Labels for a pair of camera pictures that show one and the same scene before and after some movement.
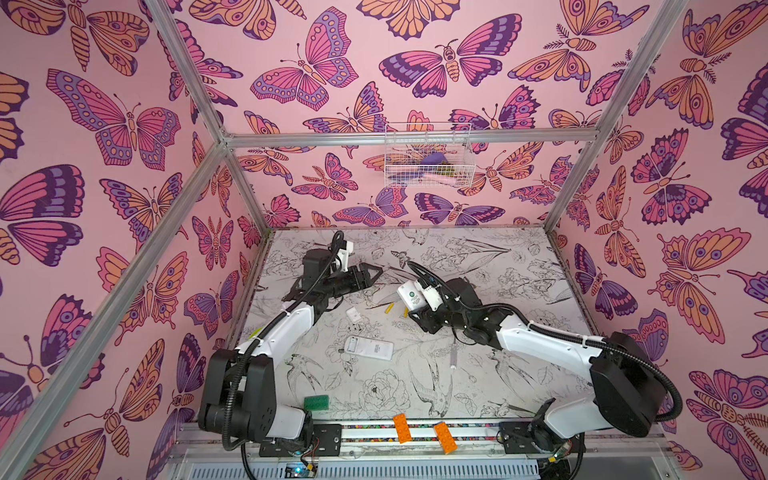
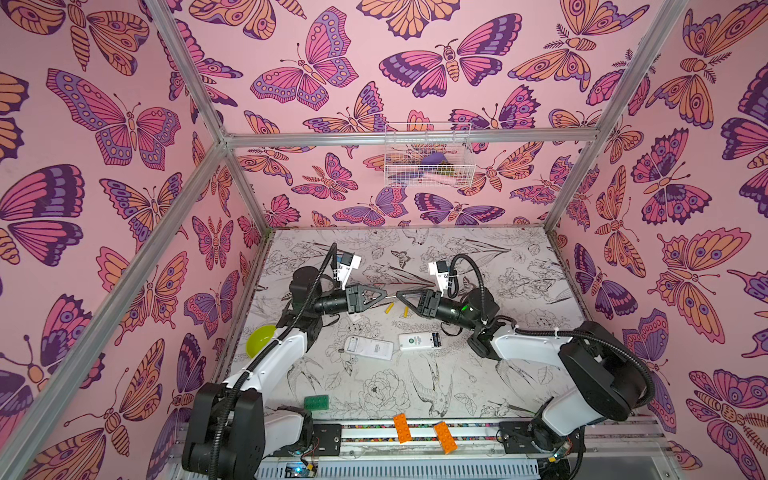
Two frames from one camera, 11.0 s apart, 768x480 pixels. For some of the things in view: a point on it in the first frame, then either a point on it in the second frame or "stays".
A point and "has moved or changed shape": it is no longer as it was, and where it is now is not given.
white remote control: [369, 348] stays
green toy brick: [317, 403] stays
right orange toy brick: [445, 437] stays
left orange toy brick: [403, 428] stays
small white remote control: [411, 295] has moved or changed shape
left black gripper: [362, 276] -> [379, 298]
